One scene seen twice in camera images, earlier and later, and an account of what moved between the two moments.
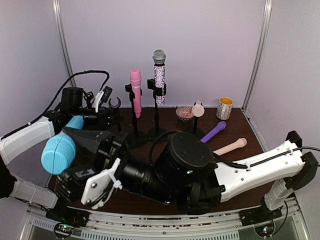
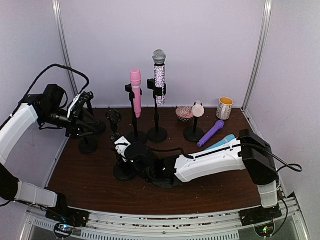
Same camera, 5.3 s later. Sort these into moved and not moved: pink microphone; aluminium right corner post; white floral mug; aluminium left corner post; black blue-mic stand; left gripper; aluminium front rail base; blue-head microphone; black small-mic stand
Moved: black blue-mic stand; left gripper; blue-head microphone
Not moved: white floral mug; aluminium right corner post; aluminium left corner post; pink microphone; aluminium front rail base; black small-mic stand
